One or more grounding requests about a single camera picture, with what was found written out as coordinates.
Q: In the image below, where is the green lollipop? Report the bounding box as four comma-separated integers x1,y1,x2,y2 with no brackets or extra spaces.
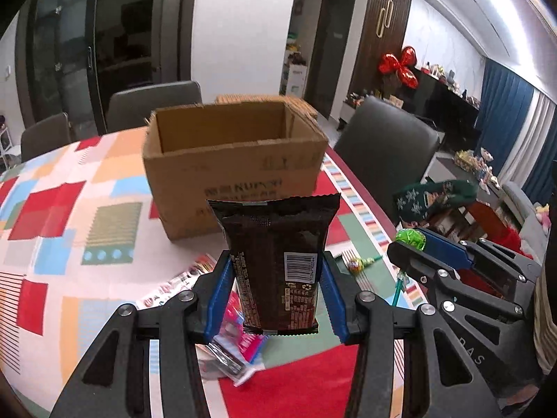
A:
392,227,429,308

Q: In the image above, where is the grey dining chair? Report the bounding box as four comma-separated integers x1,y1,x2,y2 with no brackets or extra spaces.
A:
20,112,72,163
105,80,203,133
333,96,441,227

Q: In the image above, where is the cardboard box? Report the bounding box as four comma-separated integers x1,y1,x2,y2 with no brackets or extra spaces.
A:
142,95,329,241

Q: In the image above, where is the blue curtain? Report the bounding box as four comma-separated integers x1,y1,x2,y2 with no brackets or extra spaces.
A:
472,57,557,206

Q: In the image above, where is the black sideboard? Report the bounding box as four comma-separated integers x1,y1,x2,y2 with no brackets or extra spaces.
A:
409,67,482,149

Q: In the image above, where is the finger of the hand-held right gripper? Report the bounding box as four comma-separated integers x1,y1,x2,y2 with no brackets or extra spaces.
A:
417,227,541,280
386,239,524,322

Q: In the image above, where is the grey sofa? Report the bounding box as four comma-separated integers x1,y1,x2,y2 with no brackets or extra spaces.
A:
500,181,557,251

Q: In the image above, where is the clear dark snack packet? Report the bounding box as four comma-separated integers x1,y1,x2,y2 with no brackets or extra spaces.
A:
198,340,262,387

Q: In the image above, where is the red white striped snack packet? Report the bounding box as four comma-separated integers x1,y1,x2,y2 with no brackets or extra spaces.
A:
135,255,218,311

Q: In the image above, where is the white sheer curtain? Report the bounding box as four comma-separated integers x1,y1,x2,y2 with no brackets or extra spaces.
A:
500,93,557,184

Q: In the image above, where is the row of sideboard ornaments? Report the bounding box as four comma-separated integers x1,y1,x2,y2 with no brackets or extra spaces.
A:
420,62,480,106

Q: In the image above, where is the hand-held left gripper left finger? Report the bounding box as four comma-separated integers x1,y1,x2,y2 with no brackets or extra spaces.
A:
52,250,238,418

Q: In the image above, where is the wooden chair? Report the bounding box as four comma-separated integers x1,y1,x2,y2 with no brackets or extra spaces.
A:
429,202,492,245

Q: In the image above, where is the grey coffee table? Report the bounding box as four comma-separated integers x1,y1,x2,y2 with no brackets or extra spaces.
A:
429,148,505,192

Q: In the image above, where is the red cushion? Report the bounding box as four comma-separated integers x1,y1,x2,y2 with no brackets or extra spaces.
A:
472,202,534,262

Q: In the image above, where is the dark slatted wooden cabinet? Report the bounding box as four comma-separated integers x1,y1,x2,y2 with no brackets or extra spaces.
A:
352,0,413,99

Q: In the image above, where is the dark interior door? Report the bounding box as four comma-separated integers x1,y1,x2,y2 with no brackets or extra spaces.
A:
304,0,359,119

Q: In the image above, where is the white rack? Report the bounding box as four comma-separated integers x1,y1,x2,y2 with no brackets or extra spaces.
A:
0,115,22,170

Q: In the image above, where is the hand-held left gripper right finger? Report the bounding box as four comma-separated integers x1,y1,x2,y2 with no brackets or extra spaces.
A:
320,250,501,418

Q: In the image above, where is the white storage shelf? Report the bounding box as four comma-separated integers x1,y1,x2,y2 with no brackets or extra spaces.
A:
282,35,311,97

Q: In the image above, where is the dark brown snack packet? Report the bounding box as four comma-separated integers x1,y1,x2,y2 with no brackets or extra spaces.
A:
206,192,341,336

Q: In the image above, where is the glass sliding door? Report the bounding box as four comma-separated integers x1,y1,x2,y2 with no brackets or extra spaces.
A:
24,0,196,137

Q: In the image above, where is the pink snack packet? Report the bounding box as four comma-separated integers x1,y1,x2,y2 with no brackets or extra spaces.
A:
209,305,267,366

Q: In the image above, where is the multicoloured lollipop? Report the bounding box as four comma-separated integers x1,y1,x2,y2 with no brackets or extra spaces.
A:
348,253,386,278

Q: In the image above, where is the red bow balloon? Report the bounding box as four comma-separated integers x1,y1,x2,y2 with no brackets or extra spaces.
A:
378,46,419,89

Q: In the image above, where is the green knit cloth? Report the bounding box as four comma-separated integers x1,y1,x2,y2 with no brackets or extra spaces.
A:
393,178,478,226

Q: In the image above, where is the patchwork tablecloth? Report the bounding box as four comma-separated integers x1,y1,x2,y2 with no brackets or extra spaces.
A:
0,126,436,418

